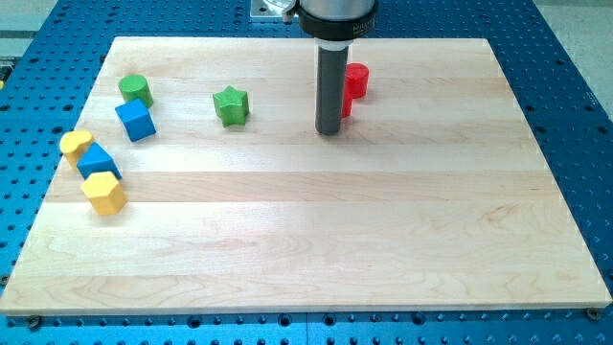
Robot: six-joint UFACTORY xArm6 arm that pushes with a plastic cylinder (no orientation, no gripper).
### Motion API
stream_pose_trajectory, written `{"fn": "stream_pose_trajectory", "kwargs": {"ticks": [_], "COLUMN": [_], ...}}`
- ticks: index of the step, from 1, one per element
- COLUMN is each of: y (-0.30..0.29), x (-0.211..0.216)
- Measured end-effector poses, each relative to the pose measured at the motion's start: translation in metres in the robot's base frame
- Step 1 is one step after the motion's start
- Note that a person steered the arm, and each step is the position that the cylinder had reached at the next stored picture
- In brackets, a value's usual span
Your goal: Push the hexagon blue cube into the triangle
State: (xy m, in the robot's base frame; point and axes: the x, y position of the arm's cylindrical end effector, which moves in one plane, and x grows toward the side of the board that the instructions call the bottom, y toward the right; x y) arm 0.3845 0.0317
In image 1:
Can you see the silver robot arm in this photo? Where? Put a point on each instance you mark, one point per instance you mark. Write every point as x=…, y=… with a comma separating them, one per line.
x=334, y=24

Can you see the blue cube block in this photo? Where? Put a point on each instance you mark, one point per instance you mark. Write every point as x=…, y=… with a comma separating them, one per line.
x=136, y=119

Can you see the yellow hexagon block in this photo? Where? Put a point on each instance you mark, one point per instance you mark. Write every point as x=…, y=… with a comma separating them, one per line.
x=105, y=193

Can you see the blue triangle block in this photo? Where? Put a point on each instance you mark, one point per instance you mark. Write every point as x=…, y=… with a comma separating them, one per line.
x=97, y=160

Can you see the red block behind rod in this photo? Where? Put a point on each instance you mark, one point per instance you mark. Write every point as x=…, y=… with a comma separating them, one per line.
x=346, y=109

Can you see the green star block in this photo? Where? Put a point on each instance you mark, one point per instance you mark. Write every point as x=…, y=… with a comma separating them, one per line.
x=231, y=106

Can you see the light wooden board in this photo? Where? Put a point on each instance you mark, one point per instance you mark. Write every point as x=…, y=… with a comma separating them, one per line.
x=433, y=196

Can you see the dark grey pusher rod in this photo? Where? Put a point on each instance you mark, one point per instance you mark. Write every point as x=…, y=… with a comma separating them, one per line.
x=331, y=69

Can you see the red cylinder block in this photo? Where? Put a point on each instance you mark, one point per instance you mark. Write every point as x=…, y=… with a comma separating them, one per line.
x=357, y=77

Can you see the green cylinder block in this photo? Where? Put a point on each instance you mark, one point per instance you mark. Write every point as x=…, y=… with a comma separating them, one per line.
x=135, y=87

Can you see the yellow heart block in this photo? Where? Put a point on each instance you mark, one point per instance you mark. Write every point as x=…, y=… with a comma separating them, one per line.
x=73, y=145

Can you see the silver metal bracket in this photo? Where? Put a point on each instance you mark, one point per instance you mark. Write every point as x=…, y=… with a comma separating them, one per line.
x=268, y=9

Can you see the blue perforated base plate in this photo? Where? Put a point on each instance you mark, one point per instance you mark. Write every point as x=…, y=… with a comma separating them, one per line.
x=49, y=85

